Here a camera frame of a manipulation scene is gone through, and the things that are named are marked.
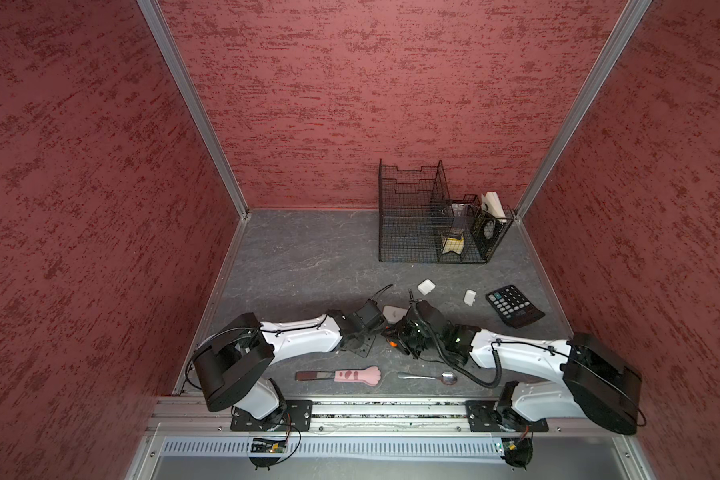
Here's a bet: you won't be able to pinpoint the metal spoon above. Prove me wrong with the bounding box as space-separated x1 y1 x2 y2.
397 372 458 386

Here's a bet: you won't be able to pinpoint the grey white remote control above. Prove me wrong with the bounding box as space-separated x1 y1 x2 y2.
382 305 407 324

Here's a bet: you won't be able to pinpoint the pink cat paw knife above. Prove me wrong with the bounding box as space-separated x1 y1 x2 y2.
295 366 382 387

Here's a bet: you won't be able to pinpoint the white papers in basket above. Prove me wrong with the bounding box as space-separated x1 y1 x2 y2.
481 191 506 219

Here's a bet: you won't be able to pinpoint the black calculator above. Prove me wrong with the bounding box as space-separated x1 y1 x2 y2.
485 285 546 329

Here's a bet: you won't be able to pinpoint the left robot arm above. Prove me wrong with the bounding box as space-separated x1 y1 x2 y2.
188 300 386 428

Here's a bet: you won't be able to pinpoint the aluminium front rail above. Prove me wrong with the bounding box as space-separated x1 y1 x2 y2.
147 396 613 437

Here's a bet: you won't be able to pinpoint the black wire basket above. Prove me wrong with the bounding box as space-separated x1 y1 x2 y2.
378 162 515 265

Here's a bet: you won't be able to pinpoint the white battery cover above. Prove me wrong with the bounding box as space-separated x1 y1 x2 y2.
417 279 436 296
463 290 477 306

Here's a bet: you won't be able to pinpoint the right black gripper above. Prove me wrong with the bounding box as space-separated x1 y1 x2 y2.
379 316 443 360

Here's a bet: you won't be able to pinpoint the yellow sponge in basket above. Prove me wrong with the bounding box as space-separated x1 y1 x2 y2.
442 235 465 255

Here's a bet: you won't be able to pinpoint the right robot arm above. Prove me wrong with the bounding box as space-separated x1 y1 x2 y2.
382 300 647 436

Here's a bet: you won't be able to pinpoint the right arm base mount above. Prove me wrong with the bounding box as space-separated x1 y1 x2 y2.
465 400 549 434

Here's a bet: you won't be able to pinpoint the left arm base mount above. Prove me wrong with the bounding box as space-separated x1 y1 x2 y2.
230 400 314 433

